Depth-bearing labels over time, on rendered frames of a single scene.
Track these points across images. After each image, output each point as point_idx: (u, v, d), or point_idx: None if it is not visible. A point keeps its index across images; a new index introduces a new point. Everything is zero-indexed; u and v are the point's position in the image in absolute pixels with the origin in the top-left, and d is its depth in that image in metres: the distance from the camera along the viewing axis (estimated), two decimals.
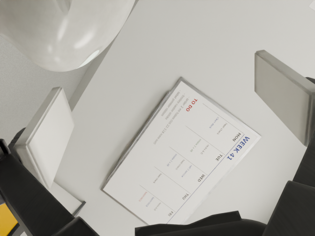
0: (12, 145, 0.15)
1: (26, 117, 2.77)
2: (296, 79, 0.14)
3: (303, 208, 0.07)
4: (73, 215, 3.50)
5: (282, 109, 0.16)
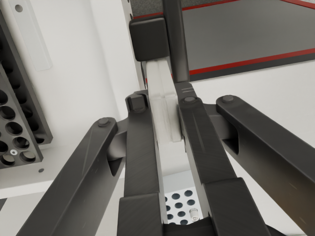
0: None
1: None
2: (163, 84, 0.16)
3: (231, 201, 0.08)
4: None
5: None
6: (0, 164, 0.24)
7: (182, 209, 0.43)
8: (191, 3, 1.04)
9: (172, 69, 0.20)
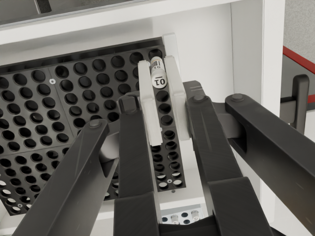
0: None
1: None
2: (172, 83, 0.16)
3: (235, 200, 0.08)
4: None
5: (172, 108, 0.18)
6: (157, 188, 0.35)
7: None
8: None
9: None
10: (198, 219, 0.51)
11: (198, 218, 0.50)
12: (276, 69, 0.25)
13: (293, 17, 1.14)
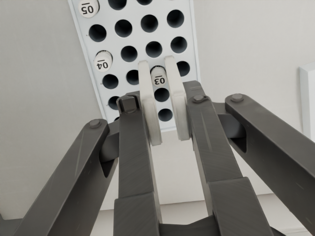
0: None
1: None
2: (172, 83, 0.16)
3: (235, 200, 0.08)
4: None
5: (172, 108, 0.18)
6: None
7: None
8: None
9: None
10: (90, 3, 0.18)
11: (86, 1, 0.18)
12: None
13: None
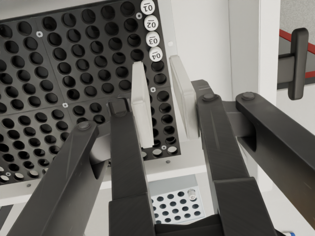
0: None
1: None
2: (180, 82, 0.16)
3: (240, 200, 0.08)
4: None
5: (180, 108, 0.18)
6: (152, 156, 0.33)
7: (155, 211, 0.52)
8: None
9: (292, 89, 0.29)
10: (194, 198, 0.49)
11: (195, 197, 0.49)
12: (274, 17, 0.24)
13: (291, 5, 1.13)
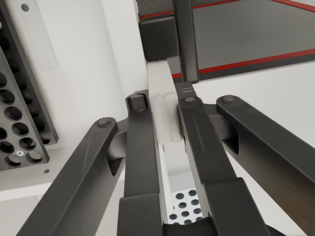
0: None
1: None
2: (163, 84, 0.16)
3: (231, 201, 0.08)
4: None
5: None
6: (6, 165, 0.24)
7: (173, 212, 0.43)
8: None
9: (182, 68, 0.20)
10: None
11: None
12: None
13: None
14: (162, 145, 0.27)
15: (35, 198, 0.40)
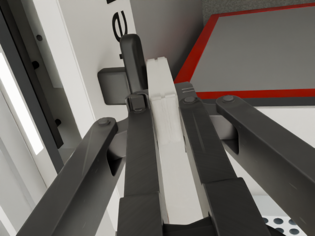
0: None
1: None
2: (163, 84, 0.16)
3: (231, 201, 0.08)
4: None
5: None
6: None
7: None
8: None
9: None
10: None
11: None
12: (55, 17, 0.17)
13: None
14: None
15: None
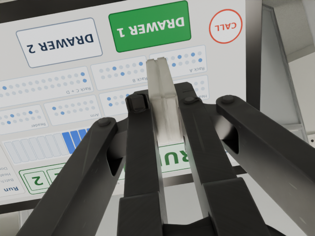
0: None
1: None
2: (163, 84, 0.16)
3: (231, 201, 0.08)
4: None
5: None
6: None
7: None
8: None
9: None
10: None
11: None
12: None
13: None
14: None
15: None
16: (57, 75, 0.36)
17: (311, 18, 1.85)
